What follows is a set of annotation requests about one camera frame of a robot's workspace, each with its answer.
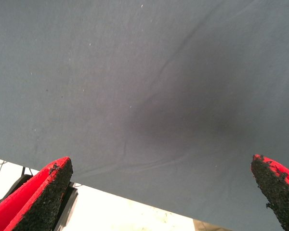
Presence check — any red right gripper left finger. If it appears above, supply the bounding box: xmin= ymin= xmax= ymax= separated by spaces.
xmin=0 ymin=156 xmax=74 ymax=231

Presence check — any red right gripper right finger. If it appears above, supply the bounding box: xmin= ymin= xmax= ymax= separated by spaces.
xmin=250 ymin=154 xmax=289 ymax=231

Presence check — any dark grey table cloth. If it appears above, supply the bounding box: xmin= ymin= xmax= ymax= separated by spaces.
xmin=0 ymin=0 xmax=289 ymax=231

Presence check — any black frame under table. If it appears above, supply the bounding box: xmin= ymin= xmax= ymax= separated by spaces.
xmin=0 ymin=166 xmax=79 ymax=231

